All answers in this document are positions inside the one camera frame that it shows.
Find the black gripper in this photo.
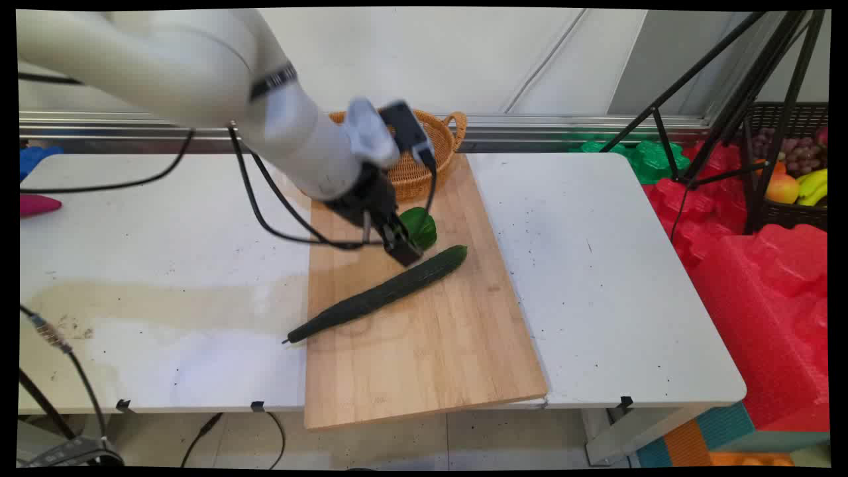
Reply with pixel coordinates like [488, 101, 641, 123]
[323, 162, 425, 268]

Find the green bell pepper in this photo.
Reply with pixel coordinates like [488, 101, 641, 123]
[399, 207, 439, 251]

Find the dark green cucumber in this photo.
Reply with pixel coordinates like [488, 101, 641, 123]
[282, 244, 469, 345]

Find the woven wicker basket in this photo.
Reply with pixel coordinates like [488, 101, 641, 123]
[329, 108, 468, 203]

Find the wooden cutting board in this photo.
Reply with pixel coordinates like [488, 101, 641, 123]
[303, 154, 549, 432]

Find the green foam mat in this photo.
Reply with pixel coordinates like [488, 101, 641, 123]
[568, 134, 692, 186]

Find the small red foam mat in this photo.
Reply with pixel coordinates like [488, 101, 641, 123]
[641, 140, 751, 269]

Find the white table leg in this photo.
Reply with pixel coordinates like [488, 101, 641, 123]
[586, 403, 719, 466]

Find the pink toy object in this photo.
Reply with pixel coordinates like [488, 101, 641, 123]
[20, 193, 63, 219]

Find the blue foam piece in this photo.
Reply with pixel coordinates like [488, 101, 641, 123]
[20, 146, 64, 182]

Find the black tripod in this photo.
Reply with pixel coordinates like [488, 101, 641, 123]
[600, 10, 829, 237]

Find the large red foam mat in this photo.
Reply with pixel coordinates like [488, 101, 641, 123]
[689, 223, 829, 432]

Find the grey electronic device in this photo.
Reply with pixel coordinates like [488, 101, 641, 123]
[19, 434, 125, 468]

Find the red yellow mango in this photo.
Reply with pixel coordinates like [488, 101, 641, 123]
[765, 174, 801, 205]

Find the black plastic fruit crate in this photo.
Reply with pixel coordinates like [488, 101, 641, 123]
[739, 101, 829, 233]

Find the purple grapes bunch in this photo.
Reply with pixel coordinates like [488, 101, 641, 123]
[752, 127, 826, 177]

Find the yellow banana bunch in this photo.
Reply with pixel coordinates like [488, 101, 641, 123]
[796, 168, 829, 207]

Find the black camera cable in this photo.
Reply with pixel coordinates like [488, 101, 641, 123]
[416, 149, 439, 234]

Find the black wrist camera, white mount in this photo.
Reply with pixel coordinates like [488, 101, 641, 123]
[344, 97, 438, 170]

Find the black looping arm cable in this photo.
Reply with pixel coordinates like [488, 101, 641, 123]
[228, 122, 386, 251]

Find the black cable along table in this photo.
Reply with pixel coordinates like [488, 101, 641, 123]
[20, 129, 197, 195]

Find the black floor cable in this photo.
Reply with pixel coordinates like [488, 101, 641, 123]
[180, 411, 287, 468]

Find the cable with metal connector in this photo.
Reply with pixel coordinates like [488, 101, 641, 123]
[20, 305, 111, 451]

